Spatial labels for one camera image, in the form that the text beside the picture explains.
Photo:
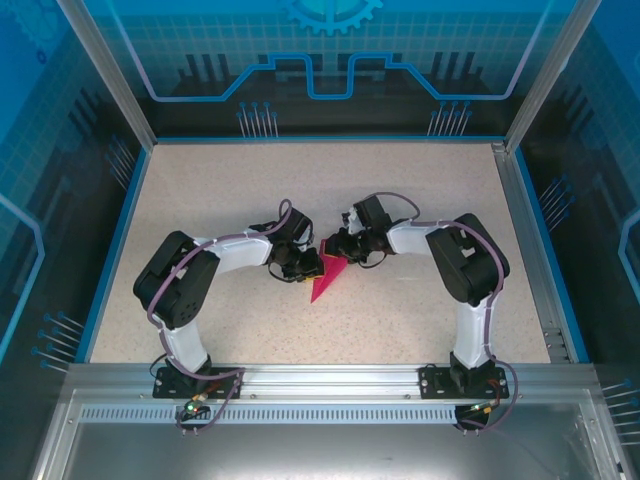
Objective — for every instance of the pink paper sheet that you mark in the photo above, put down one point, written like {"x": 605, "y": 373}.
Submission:
{"x": 327, "y": 280}

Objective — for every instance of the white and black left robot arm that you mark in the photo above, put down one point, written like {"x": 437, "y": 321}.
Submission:
{"x": 235, "y": 252}

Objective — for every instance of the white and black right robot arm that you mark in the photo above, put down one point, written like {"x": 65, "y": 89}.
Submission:
{"x": 470, "y": 330}

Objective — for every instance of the steel tray panel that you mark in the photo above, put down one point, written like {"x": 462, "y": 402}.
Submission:
{"x": 320, "y": 450}

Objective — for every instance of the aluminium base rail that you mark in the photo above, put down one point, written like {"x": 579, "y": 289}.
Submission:
{"x": 330, "y": 375}

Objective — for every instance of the aluminium side rail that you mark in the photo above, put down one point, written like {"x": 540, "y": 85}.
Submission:
{"x": 510, "y": 170}

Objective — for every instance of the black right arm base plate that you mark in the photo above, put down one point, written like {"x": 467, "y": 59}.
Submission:
{"x": 430, "y": 382}

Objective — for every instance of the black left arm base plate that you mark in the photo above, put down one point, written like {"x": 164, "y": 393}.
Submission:
{"x": 165, "y": 385}

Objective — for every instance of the aluminium frame post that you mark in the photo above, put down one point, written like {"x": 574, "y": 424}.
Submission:
{"x": 552, "y": 75}
{"x": 107, "y": 75}

